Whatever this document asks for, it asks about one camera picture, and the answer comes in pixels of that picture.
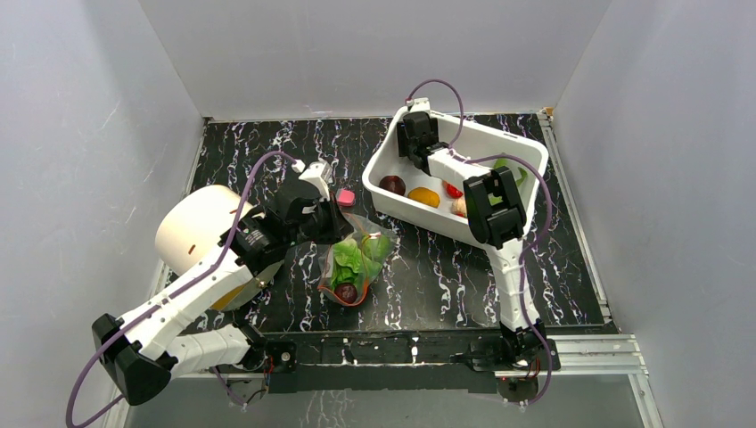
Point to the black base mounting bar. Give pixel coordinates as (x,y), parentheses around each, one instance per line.
(474,360)

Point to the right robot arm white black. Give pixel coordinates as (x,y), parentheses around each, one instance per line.
(496,218)

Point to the white cylindrical drum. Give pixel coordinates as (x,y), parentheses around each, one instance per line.
(193,228)

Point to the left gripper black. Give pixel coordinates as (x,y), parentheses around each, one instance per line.
(340,227)

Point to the white plastic bin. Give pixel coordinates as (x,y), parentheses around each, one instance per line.
(475,142)

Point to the green napa cabbage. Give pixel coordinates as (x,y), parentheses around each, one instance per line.
(359,260)

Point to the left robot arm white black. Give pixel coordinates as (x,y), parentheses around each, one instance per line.
(223,251)

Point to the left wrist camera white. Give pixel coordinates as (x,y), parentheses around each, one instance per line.
(318,173)

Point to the dark purple fruit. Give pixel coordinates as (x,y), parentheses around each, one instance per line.
(346,293)
(393,184)

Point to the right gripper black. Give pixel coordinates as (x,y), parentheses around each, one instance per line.
(417,132)

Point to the green leafy vegetable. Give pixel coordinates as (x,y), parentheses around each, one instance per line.
(520,174)

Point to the orange fruit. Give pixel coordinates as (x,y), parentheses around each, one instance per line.
(424,196)

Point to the clear zip top bag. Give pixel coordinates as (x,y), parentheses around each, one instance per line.
(362,226)

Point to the dark purple fruit front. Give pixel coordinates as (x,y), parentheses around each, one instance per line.
(393,184)

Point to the red tomato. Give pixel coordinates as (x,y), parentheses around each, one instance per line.
(453,192)

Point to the dark purple fruit back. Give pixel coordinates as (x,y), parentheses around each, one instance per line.
(346,293)

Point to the garlic bulb beige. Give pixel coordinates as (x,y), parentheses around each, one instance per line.
(459,207)

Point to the pink small cube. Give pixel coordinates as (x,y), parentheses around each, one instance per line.
(345,198)

